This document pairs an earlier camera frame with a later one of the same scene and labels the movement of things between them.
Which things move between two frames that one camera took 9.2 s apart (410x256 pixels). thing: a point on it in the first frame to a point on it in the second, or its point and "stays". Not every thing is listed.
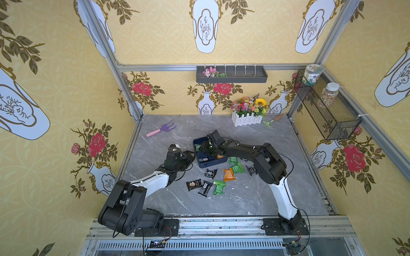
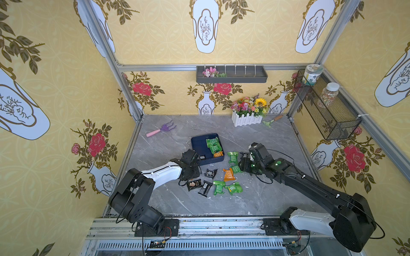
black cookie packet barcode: (205, 188) stays
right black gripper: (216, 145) to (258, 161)
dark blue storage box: (205, 160) stays
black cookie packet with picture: (195, 184) stays
